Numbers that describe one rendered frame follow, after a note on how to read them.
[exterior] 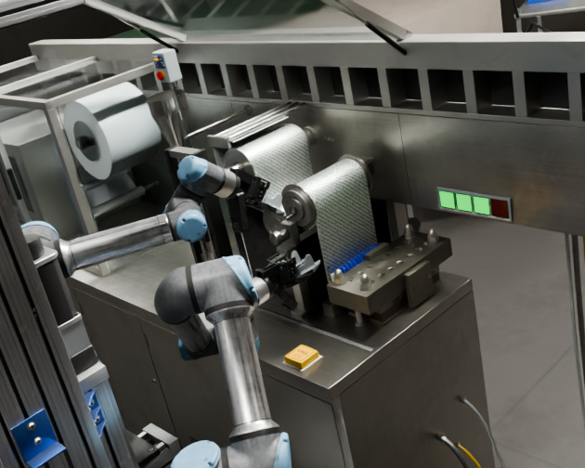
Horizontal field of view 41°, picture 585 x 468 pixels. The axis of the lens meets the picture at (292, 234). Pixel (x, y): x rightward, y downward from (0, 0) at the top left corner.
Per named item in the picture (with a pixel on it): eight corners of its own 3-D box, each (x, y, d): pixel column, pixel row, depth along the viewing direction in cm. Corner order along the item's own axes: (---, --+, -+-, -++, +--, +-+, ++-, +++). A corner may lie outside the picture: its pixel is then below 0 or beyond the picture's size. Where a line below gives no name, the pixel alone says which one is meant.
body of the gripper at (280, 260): (297, 255, 225) (266, 275, 218) (304, 282, 229) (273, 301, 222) (279, 251, 231) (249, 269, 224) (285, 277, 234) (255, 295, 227)
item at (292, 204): (303, 205, 229) (301, 226, 234) (307, 202, 230) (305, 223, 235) (285, 194, 233) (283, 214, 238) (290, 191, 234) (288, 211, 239)
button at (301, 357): (285, 363, 224) (283, 356, 223) (303, 351, 228) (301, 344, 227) (302, 370, 219) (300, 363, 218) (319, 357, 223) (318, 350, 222)
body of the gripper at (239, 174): (273, 183, 221) (242, 169, 213) (264, 212, 221) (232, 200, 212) (255, 179, 227) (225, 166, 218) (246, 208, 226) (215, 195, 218)
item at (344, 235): (327, 279, 240) (316, 224, 233) (377, 246, 254) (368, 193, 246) (328, 279, 240) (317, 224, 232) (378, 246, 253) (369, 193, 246)
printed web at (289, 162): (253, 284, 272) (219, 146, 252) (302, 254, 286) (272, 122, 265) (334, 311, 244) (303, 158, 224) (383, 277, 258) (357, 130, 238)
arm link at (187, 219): (0, 261, 184) (202, 203, 192) (3, 244, 194) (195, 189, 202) (17, 304, 189) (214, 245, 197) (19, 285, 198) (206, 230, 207)
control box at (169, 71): (154, 84, 262) (146, 54, 258) (170, 77, 265) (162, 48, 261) (166, 84, 257) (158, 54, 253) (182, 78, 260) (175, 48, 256)
